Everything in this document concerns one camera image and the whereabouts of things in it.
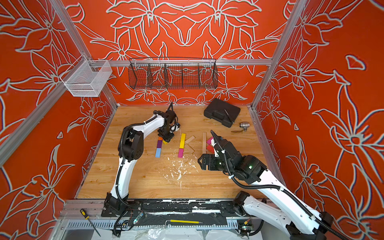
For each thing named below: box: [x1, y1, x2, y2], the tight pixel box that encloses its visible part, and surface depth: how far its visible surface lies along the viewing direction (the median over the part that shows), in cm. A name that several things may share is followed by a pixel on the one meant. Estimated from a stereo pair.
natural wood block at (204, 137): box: [202, 132, 207, 143], surface depth 102 cm
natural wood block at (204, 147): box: [202, 141, 207, 154], surface depth 96 cm
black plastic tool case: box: [204, 98, 241, 128], surface depth 112 cm
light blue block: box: [155, 148, 162, 158], surface depth 94 cm
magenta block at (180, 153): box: [178, 148, 184, 158], surface depth 95 cm
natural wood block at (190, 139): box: [185, 135, 195, 144], surface depth 101 cm
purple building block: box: [157, 140, 163, 148], surface depth 99 cm
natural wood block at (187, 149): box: [184, 144, 195, 154], surface depth 97 cm
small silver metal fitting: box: [239, 122, 250, 132], surface depth 106 cm
